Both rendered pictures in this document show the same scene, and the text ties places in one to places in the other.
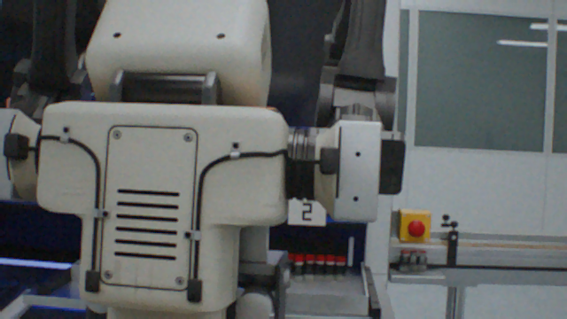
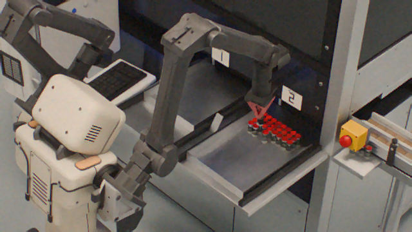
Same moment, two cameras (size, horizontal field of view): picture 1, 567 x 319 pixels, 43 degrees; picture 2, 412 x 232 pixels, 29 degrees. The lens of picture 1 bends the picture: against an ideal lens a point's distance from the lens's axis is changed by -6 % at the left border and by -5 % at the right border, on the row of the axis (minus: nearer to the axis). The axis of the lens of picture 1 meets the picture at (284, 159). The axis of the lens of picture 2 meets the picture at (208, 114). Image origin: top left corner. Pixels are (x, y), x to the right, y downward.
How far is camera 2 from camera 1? 1.91 m
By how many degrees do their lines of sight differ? 51
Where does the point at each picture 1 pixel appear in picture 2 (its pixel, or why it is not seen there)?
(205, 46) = (60, 135)
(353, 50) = (150, 132)
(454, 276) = (391, 171)
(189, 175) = (49, 182)
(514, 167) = not seen: outside the picture
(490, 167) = not seen: outside the picture
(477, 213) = not seen: outside the picture
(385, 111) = (155, 167)
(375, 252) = (325, 140)
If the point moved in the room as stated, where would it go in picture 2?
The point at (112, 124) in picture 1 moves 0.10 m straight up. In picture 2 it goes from (31, 150) to (27, 122)
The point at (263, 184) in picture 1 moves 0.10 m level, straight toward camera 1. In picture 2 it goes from (66, 199) to (37, 219)
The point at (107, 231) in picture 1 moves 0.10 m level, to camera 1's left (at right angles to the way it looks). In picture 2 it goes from (31, 183) to (9, 167)
